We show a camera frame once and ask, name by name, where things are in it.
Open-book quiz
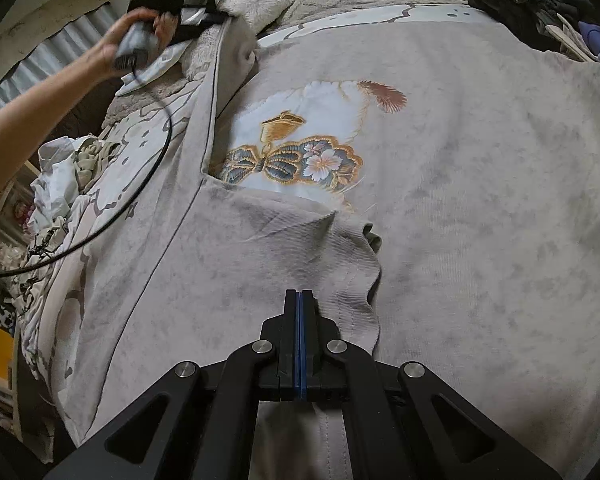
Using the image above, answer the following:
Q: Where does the grey pleated curtain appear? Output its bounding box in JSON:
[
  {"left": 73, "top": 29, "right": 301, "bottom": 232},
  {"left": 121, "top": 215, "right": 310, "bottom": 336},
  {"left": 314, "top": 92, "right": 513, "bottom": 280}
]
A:
[{"left": 0, "top": 2, "right": 117, "bottom": 122}]

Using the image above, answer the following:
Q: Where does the black cable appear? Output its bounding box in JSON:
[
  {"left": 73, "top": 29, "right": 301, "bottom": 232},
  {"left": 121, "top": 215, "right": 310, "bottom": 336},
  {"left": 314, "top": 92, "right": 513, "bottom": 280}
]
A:
[{"left": 0, "top": 57, "right": 174, "bottom": 277}]

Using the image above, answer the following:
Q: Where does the beige window pelmet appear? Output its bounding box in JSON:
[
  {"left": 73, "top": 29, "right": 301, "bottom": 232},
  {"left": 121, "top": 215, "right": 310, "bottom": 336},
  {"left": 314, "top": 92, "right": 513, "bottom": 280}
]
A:
[{"left": 0, "top": 0, "right": 112, "bottom": 63}]

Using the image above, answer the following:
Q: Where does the pile of folded clothes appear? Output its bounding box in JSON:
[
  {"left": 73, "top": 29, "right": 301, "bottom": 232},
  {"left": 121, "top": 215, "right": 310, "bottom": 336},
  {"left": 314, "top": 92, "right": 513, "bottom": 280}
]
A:
[{"left": 457, "top": 0, "right": 600, "bottom": 67}]

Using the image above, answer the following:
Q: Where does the heap of light clothes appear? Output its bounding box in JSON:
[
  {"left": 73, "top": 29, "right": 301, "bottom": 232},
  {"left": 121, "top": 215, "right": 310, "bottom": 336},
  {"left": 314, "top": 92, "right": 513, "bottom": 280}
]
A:
[{"left": 25, "top": 134, "right": 127, "bottom": 261}]

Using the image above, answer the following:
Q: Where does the grey printed t-shirt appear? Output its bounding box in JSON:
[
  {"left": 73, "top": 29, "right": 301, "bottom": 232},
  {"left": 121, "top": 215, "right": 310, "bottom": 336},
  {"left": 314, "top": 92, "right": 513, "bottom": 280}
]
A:
[{"left": 55, "top": 22, "right": 600, "bottom": 480}]

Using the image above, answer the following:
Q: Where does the person's left hand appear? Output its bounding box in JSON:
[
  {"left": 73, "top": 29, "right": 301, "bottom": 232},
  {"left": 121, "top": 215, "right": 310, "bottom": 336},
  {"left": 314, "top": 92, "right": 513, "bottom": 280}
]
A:
[{"left": 97, "top": 9, "right": 178, "bottom": 81}]

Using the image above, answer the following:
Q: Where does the clear plastic drawer unit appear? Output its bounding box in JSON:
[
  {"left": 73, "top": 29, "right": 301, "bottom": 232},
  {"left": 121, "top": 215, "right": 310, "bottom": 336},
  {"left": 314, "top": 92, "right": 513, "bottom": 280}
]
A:
[{"left": 0, "top": 160, "right": 37, "bottom": 311}]

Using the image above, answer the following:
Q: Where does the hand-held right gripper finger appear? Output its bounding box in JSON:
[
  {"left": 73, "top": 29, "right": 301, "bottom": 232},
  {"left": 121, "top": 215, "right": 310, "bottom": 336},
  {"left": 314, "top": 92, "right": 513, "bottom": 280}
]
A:
[
  {"left": 300, "top": 289, "right": 562, "bottom": 480},
  {"left": 44, "top": 289, "right": 302, "bottom": 480}
]

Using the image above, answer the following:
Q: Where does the person's left forearm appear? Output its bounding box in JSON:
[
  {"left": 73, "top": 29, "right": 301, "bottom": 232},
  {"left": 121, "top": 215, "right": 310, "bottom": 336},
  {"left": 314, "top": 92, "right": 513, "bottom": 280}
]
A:
[{"left": 0, "top": 50, "right": 112, "bottom": 196}]

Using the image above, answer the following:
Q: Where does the yellow box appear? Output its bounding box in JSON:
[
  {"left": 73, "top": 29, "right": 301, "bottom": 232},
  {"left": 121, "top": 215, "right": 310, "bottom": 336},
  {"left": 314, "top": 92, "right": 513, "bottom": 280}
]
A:
[{"left": 0, "top": 326, "right": 17, "bottom": 380}]

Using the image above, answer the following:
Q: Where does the beige patterned bed sheet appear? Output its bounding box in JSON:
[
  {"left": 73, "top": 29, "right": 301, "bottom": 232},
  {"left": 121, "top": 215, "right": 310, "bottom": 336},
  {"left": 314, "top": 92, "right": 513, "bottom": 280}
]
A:
[{"left": 20, "top": 2, "right": 496, "bottom": 461}]

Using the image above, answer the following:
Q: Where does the fluffy beige pillow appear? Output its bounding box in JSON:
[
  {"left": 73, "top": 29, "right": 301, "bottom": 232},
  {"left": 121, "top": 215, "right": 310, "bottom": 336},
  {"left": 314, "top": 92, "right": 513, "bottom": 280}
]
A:
[{"left": 180, "top": 0, "right": 297, "bottom": 78}]

